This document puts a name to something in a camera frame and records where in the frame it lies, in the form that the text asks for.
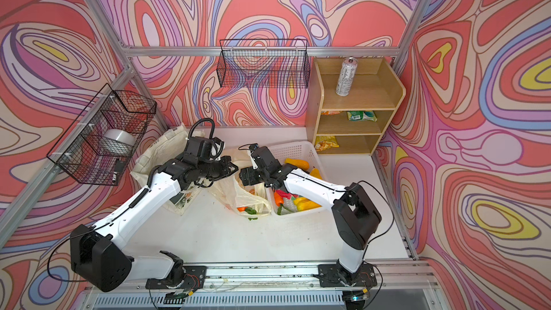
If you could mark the toy pink dragon fruit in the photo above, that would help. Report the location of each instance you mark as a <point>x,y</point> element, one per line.
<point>285,195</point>

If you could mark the black wire basket wall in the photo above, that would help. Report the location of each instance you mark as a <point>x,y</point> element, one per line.
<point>264,63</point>
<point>82,157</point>

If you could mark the black wire basket back wall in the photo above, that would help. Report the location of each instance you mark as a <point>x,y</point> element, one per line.
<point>264,63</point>

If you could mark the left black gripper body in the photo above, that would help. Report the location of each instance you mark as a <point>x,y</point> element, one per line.
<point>212,168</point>

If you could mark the black wire basket left wall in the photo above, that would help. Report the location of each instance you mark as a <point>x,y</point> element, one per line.
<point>82,157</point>

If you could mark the green snack packet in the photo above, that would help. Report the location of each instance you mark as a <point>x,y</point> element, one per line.
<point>361,116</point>

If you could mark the leaf print canvas tote bag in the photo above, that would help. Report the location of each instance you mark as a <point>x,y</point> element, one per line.
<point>166,148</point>

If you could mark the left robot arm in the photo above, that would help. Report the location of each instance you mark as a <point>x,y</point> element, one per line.
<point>97,252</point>

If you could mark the yellow chips packet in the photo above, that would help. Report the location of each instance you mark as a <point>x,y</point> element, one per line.
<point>323,143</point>

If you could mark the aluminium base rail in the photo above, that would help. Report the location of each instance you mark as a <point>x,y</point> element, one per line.
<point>402,284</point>

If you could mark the wooden shelf unit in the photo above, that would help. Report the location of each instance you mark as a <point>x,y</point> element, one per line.
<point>376,88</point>

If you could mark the white tape roll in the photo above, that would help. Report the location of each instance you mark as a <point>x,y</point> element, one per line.
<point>117,142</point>

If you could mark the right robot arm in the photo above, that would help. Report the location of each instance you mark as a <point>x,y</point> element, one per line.
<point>355,215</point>

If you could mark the toy carrot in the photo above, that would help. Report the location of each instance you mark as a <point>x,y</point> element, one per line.
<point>248,212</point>
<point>279,201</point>

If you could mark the toy yellow pear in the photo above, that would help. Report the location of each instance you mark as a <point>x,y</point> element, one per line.
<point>299,163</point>

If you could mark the toy yellow corn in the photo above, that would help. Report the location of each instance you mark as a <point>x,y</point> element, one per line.
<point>303,204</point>

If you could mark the white perforated plastic basket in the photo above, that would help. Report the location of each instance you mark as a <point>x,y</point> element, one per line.
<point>294,150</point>

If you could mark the cream plastic grocery bag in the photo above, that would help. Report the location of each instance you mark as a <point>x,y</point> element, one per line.
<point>232,194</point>

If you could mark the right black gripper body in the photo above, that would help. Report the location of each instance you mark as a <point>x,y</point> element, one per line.
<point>255,175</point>

